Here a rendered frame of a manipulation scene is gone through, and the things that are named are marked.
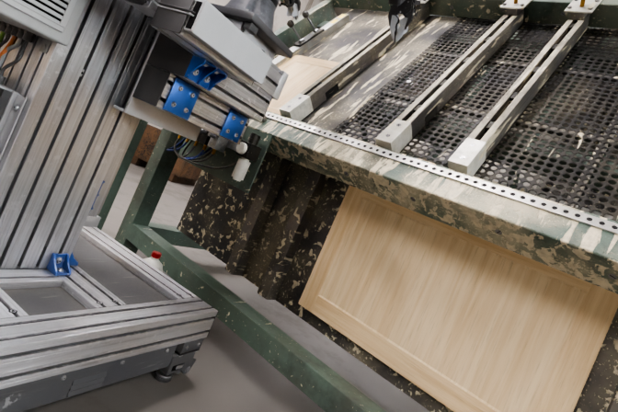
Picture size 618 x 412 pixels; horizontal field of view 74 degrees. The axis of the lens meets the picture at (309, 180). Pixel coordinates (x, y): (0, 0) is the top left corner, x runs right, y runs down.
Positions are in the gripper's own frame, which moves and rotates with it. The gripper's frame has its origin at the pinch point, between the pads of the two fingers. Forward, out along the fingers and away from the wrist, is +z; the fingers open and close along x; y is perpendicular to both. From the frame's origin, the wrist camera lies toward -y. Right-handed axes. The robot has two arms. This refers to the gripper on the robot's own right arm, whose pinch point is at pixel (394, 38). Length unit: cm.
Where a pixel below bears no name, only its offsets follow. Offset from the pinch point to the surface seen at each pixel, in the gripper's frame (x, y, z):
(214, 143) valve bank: 46, -41, 48
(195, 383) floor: 2, -87, 103
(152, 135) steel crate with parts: 371, 179, 192
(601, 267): -80, -46, 35
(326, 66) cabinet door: 40, 23, 21
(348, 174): -8, -34, 43
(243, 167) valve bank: 31, -41, 53
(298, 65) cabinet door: 56, 23, 24
